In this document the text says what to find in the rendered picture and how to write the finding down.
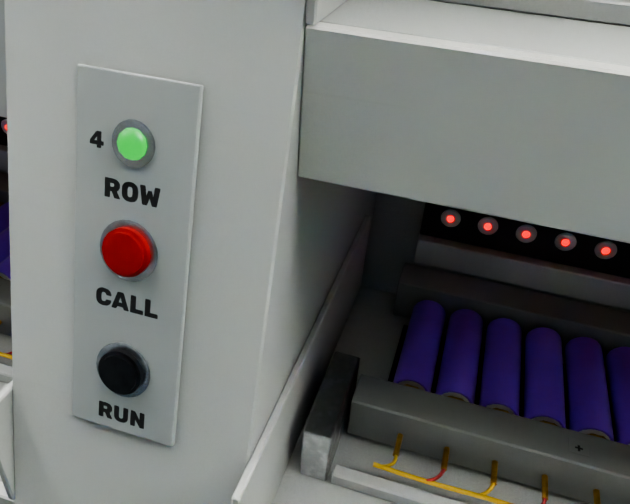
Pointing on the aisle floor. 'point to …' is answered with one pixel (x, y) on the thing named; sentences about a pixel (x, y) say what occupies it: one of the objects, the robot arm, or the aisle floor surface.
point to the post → (30, 148)
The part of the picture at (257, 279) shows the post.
